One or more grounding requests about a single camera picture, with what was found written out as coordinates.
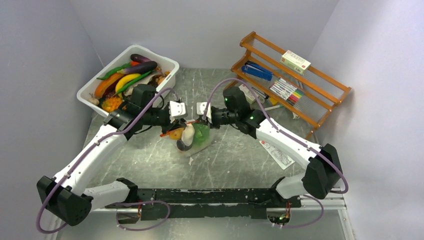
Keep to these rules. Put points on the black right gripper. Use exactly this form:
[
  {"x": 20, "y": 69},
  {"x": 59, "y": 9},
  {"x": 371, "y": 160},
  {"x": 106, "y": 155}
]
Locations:
[{"x": 207, "y": 123}]

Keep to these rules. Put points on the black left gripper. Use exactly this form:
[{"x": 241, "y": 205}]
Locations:
[{"x": 175, "y": 124}]

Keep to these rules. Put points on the green napa cabbage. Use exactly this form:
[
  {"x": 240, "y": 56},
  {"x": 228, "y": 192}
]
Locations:
[{"x": 202, "y": 135}]

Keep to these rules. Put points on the white mushroom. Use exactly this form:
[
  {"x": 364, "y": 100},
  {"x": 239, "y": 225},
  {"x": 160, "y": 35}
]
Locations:
[{"x": 188, "y": 134}]

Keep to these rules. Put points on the clear zip bag orange zipper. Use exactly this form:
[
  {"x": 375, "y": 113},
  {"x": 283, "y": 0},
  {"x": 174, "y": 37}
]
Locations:
[{"x": 192, "y": 151}]

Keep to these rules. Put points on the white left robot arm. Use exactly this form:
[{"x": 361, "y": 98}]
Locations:
[{"x": 67, "y": 195}]

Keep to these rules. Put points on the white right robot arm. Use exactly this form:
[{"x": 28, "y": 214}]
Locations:
[{"x": 321, "y": 164}]

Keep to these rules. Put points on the white plastic food bin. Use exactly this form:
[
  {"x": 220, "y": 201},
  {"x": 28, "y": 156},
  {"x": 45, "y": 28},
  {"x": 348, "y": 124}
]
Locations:
[{"x": 164, "y": 76}]

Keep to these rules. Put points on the white red eraser box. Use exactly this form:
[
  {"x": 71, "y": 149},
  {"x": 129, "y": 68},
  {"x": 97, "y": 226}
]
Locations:
[{"x": 251, "y": 96}]

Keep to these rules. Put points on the dark purple eggplant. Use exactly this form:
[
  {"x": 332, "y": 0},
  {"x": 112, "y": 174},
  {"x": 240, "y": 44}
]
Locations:
[{"x": 140, "y": 68}]

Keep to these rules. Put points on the orange spiky dragon fruit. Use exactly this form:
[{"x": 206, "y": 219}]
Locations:
[{"x": 111, "y": 104}]

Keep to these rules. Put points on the yellow banana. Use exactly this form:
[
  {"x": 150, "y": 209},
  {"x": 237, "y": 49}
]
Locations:
[{"x": 124, "y": 80}]

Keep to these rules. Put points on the blue stapler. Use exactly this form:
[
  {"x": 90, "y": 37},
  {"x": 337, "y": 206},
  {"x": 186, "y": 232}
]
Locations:
[{"x": 256, "y": 70}]

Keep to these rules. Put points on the orange wooden rack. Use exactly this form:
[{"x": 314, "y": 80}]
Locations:
[{"x": 286, "y": 78}]

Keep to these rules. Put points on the green chili pepper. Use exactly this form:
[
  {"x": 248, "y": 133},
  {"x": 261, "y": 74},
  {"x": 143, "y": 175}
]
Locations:
[{"x": 113, "y": 71}]

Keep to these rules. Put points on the coloured marker pen set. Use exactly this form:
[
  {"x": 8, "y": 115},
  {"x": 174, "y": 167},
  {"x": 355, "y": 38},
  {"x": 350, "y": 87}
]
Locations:
[{"x": 287, "y": 91}]

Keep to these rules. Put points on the white garlic bulb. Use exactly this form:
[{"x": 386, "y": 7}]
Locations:
[{"x": 93, "y": 100}]

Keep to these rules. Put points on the white printed leaflet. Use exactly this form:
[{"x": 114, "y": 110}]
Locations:
[{"x": 282, "y": 159}]

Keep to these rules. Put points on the white box on rack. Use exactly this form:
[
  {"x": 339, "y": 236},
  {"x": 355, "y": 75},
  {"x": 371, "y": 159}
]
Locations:
[{"x": 295, "y": 62}]

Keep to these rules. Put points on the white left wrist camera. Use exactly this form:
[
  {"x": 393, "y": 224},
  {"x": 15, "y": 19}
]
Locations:
[{"x": 177, "y": 110}]

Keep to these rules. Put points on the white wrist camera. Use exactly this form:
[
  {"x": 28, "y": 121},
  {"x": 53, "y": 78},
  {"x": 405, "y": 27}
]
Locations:
[
  {"x": 177, "y": 110},
  {"x": 203, "y": 109}
]

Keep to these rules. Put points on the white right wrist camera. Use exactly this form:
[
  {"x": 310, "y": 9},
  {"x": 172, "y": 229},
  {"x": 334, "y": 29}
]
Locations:
[{"x": 203, "y": 109}]

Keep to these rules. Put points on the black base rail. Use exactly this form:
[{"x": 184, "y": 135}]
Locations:
[{"x": 178, "y": 203}]

